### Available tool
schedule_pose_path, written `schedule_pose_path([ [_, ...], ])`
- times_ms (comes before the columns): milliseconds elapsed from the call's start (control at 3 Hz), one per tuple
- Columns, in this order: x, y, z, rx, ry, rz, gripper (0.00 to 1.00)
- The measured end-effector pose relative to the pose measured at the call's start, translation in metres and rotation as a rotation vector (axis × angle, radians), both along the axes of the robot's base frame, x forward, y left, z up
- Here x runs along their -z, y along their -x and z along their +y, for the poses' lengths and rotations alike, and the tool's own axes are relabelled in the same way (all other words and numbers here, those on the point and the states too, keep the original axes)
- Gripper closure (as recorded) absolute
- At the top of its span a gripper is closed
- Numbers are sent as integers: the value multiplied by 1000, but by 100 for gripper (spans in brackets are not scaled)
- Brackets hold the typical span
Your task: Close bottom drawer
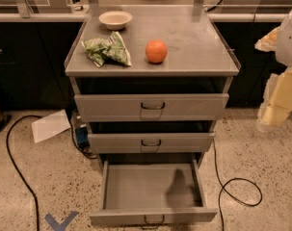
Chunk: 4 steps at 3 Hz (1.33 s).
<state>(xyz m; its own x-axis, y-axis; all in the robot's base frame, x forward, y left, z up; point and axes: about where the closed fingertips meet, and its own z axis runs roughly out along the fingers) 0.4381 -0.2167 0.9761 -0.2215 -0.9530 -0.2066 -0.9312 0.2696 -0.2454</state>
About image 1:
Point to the foam gripper body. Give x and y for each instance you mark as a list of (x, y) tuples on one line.
[(289, 43)]

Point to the grey bottom drawer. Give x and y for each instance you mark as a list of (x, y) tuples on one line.
[(154, 193)]

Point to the grey drawer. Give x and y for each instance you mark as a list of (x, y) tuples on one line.
[(150, 107), (154, 193), (150, 142)]

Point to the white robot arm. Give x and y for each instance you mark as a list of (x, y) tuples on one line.
[(279, 40)]

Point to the grey drawer cabinet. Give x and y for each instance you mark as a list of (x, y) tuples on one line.
[(197, 62)]

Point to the grey middle drawer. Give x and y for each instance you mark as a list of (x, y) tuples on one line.
[(150, 142)]

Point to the grey top drawer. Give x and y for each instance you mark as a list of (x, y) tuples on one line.
[(150, 107)]

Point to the orange fruit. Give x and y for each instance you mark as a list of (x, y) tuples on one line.
[(156, 51)]

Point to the white paper bowl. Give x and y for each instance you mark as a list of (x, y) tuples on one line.
[(115, 20)]

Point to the green chip bag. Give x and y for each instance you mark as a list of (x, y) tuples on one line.
[(100, 50)]

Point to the blue power device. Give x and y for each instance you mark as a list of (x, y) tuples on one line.
[(81, 134)]

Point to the white paper sheet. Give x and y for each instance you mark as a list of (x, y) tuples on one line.
[(50, 126)]

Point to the dark counter cabinets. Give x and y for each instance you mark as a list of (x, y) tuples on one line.
[(32, 56)]

